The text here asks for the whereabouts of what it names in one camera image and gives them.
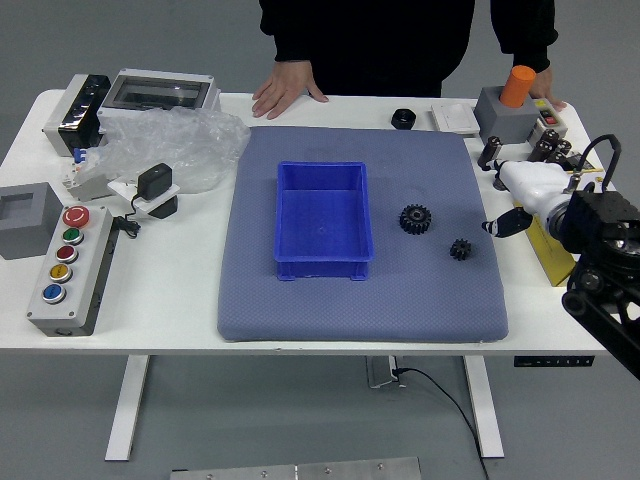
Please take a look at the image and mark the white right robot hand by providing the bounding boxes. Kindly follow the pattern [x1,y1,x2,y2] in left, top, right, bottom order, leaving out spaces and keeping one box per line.
[481,158,571,239]

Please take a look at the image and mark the person's left hand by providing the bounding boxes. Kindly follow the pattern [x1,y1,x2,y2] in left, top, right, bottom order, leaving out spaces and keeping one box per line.
[528,67,569,112]

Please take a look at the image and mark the person's right hand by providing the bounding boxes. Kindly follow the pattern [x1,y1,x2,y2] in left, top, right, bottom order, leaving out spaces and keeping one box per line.
[251,60,330,121]

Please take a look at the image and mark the small black gear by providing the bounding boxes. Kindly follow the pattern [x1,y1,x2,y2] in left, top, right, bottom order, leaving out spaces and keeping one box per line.
[448,238,475,262]

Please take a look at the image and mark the big black gear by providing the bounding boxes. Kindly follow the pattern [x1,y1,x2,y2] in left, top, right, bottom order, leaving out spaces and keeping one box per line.
[398,203,433,237]

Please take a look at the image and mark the black hex nut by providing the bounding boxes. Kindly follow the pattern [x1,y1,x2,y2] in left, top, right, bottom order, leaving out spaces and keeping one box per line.
[390,107,418,130]

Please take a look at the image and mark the distribution box with clear lid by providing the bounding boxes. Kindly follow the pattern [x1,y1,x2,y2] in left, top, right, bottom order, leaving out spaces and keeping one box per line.
[97,68,222,119]

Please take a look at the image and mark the blue plastic box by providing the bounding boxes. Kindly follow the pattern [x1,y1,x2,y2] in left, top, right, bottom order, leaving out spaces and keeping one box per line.
[273,160,376,284]

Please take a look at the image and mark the grey five-button control box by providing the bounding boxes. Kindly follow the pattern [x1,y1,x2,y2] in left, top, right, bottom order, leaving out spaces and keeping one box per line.
[25,203,120,337]

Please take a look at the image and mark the orange cylinder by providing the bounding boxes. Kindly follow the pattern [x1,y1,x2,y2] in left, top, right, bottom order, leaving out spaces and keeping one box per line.
[499,64,537,109]

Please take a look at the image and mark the grey block with round hole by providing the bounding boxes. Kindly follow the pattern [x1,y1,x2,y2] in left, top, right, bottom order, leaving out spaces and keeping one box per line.
[473,86,541,145]

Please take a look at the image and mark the black rectangular module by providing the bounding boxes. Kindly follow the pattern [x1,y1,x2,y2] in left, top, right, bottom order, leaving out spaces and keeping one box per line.
[565,152,600,172]

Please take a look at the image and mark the yellow and white carton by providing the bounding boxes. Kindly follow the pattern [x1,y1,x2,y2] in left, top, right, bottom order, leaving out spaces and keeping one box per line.
[512,167,604,288]

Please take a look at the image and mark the person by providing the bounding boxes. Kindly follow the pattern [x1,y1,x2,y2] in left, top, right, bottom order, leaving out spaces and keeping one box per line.
[258,0,559,99]

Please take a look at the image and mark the clear plastic bag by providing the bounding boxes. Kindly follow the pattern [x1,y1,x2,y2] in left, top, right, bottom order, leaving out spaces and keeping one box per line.
[74,107,252,195]

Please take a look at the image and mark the black power adapter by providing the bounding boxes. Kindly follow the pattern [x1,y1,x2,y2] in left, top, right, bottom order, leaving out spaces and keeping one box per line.
[136,162,174,197]

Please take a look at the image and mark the blue-grey padded mat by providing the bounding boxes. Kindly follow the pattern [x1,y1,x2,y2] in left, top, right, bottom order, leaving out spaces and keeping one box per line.
[216,124,510,344]

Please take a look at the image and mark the black table control panel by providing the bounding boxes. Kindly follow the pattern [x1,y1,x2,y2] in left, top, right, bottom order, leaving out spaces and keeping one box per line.
[513,355,596,369]

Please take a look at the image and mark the white circuit breaker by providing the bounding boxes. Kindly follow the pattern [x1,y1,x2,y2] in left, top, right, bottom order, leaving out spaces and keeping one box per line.
[62,147,114,203]

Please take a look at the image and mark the white table leg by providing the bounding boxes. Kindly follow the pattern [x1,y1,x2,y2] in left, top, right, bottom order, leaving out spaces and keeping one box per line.
[462,355,506,459]
[103,354,151,462]

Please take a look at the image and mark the grey under-table control unit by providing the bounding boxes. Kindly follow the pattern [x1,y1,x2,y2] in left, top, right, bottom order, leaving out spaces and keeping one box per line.
[366,355,406,390]

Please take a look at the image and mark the grey block with square recess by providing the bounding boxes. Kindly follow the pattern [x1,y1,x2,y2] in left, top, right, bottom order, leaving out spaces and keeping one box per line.
[0,181,64,261]

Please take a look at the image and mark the silver metal plate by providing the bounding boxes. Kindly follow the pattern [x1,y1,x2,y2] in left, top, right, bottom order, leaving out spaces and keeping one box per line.
[169,456,422,480]

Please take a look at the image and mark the small red-button switch box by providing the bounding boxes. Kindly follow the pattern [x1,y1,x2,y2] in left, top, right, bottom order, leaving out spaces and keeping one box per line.
[527,98,570,146]

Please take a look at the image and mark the white wall switch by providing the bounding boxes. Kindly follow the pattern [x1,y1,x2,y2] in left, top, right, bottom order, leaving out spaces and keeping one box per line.
[429,103,481,137]

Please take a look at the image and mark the black adapter cord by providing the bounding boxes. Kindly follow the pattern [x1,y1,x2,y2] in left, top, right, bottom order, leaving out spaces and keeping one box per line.
[112,192,144,240]

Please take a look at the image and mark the grey enclosure with black lid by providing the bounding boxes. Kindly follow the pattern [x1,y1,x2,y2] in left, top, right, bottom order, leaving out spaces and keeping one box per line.
[41,73,112,157]

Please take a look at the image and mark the black floor cable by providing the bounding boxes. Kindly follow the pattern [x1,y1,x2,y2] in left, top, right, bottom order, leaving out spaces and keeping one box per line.
[392,367,492,480]

